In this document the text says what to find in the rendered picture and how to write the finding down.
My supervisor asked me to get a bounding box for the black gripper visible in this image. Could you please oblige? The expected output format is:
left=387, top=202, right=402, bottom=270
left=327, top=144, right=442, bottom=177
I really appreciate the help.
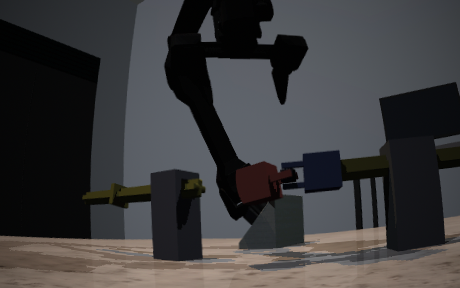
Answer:
left=170, top=8, right=309, bottom=106

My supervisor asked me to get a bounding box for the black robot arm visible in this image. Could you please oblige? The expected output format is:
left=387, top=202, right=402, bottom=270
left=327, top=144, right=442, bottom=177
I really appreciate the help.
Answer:
left=164, top=0, right=274, bottom=225

